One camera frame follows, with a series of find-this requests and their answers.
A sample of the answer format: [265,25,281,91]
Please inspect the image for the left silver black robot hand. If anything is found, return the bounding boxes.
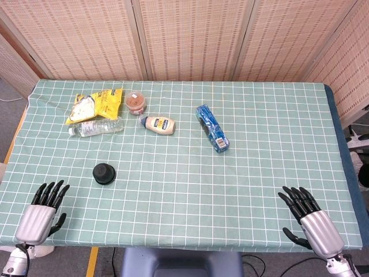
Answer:
[15,179,71,246]

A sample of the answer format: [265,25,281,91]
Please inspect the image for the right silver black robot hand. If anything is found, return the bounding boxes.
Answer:
[277,186,345,259]

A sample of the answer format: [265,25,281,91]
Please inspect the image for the black round lid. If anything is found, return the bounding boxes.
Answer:
[95,169,117,186]

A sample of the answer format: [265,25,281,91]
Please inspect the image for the yellow floor tape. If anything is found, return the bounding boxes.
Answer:
[85,247,100,277]

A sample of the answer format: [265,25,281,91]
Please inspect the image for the black white equipment stand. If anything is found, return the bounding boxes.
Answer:
[344,121,369,151]

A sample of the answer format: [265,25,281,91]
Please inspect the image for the clear plastic water bottle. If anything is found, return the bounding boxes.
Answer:
[68,117,125,139]

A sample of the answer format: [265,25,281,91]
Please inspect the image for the yellow snack bag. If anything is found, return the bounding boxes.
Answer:
[65,88,124,126]

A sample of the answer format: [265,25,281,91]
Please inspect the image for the blue grey robot torso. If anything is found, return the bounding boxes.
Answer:
[119,247,244,277]

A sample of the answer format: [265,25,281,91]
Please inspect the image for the green checkered tablecloth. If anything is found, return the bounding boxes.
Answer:
[0,79,363,252]

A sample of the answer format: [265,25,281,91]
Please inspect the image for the blue cookie box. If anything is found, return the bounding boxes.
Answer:
[196,103,231,155]

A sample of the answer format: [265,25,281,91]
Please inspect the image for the clear jar with brown contents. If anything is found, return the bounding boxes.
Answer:
[125,91,147,115]

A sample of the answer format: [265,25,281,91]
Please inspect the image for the woven folding screen panel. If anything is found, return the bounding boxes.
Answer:
[131,0,256,82]
[304,0,369,128]
[0,0,146,82]
[233,0,360,83]
[0,28,40,89]

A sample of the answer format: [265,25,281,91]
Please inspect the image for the mayonnaise squeeze bottle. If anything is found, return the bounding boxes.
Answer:
[138,115,176,136]

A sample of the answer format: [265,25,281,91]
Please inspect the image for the black floor cable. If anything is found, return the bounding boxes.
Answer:
[287,256,327,277]
[241,253,266,277]

